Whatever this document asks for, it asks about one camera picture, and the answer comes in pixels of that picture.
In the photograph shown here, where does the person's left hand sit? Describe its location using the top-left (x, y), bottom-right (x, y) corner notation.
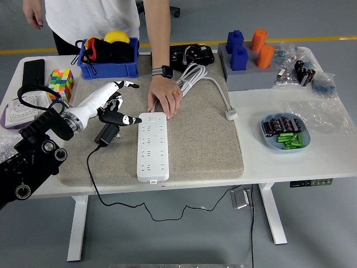
top-left (147, 75), bottom-right (184, 119)

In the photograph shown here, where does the person's right hand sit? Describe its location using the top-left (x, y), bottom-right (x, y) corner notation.
top-left (23, 4), bottom-right (44, 30)

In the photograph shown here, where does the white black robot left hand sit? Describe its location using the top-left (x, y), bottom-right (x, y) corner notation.
top-left (73, 80), bottom-right (142, 127)

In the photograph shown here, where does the black plug adapter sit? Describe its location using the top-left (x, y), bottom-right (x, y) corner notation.
top-left (94, 123), bottom-right (121, 148)

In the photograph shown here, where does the white power strip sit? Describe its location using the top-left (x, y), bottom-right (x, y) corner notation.
top-left (136, 112), bottom-right (170, 185)

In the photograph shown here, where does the thin black adapter cord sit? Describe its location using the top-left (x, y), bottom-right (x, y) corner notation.
top-left (86, 143), bottom-right (241, 222)

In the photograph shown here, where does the black wrist watch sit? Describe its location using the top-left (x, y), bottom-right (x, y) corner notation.
top-left (151, 65), bottom-right (173, 79)

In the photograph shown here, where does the blue plastic bin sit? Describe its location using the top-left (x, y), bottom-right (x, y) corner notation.
top-left (77, 37), bottom-right (139, 80)

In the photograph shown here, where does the multicolour puzzle cube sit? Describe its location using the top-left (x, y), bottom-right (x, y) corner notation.
top-left (46, 68), bottom-right (75, 103)

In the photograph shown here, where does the black electronic device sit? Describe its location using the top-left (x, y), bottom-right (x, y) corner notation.
top-left (169, 44), bottom-right (215, 70)

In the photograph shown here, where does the black phone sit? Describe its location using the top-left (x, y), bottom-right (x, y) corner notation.
top-left (22, 59), bottom-right (45, 88)

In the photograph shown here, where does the person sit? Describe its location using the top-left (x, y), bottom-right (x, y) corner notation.
top-left (23, 0), bottom-right (184, 119)

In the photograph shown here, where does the grey-brown fabric mat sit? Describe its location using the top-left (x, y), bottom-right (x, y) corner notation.
top-left (57, 52), bottom-right (244, 187)

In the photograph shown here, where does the yellow ball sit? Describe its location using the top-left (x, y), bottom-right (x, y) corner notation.
top-left (104, 30), bottom-right (131, 45)

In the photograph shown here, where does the grey block holder base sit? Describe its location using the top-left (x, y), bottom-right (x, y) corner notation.
top-left (218, 41), bottom-right (277, 61)
top-left (224, 54), bottom-right (277, 92)

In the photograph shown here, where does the blue plastic block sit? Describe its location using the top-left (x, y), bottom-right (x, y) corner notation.
top-left (230, 46), bottom-right (249, 71)
top-left (225, 30), bottom-right (245, 55)

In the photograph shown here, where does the black office chair base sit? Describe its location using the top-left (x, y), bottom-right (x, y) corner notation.
top-left (136, 0), bottom-right (181, 19)

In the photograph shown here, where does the purple round tray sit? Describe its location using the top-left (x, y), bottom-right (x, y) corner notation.
top-left (0, 110), bottom-right (30, 131)

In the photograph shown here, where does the clear bag of screws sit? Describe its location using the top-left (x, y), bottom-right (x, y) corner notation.
top-left (0, 133), bottom-right (23, 164)

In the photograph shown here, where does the orange plastic cylinder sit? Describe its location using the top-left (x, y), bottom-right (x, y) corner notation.
top-left (255, 44), bottom-right (276, 69)
top-left (250, 28), bottom-right (268, 52)

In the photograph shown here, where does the light blue plate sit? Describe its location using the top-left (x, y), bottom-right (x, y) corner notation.
top-left (260, 112), bottom-right (311, 154)

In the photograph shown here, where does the clear bag of metal parts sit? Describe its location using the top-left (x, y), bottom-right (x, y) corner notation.
top-left (272, 66), bottom-right (302, 90)

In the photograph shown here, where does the clear bag of blue parts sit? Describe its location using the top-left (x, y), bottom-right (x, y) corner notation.
top-left (274, 41), bottom-right (298, 70)
top-left (311, 71), bottom-right (336, 98)

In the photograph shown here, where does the silver foot pedal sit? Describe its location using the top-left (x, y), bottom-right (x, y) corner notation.
top-left (230, 187), bottom-right (253, 210)

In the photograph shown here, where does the white table leg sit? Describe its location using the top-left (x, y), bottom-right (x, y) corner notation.
top-left (258, 183), bottom-right (288, 246)
top-left (66, 195), bottom-right (89, 262)

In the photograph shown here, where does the bag of black capacitors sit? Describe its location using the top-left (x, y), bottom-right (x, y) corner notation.
top-left (294, 60), bottom-right (316, 87)

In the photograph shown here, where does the large empty clear bag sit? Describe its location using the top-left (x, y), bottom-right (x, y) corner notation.
top-left (281, 99), bottom-right (357, 135)

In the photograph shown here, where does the black table control panel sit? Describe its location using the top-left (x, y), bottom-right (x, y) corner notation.
top-left (289, 178), bottom-right (334, 188)

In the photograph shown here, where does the white power strip cord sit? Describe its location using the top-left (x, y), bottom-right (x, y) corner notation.
top-left (152, 63), bottom-right (238, 121)

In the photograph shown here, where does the black drawstring pouch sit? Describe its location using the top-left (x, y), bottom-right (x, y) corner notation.
top-left (71, 36), bottom-right (136, 75)

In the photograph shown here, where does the white wall socket panel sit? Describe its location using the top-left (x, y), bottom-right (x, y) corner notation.
top-left (5, 92), bottom-right (52, 128)

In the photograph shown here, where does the black pedal cable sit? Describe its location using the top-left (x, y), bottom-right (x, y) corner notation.
top-left (249, 184), bottom-right (255, 268)

